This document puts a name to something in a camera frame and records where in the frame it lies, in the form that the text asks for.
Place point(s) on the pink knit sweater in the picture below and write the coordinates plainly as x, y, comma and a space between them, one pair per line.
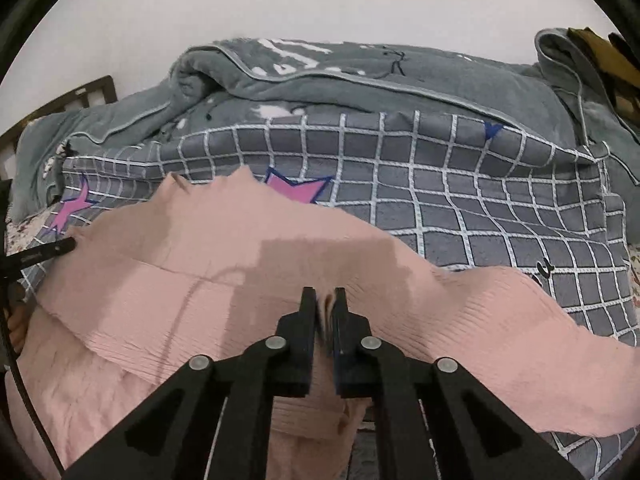
210, 269

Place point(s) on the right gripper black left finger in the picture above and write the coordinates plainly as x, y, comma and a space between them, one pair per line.
211, 419

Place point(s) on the grey checked star quilt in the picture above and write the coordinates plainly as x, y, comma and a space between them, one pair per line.
458, 199

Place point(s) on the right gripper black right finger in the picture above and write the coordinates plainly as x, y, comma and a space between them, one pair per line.
434, 420

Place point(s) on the brown clothes pile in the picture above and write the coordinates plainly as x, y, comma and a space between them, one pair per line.
619, 76

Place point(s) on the dark wooden headboard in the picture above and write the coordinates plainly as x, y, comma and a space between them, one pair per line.
94, 93

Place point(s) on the person's left hand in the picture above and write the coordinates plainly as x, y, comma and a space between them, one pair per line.
17, 316

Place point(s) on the grey-green plush blanket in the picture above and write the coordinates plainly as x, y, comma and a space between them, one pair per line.
562, 98

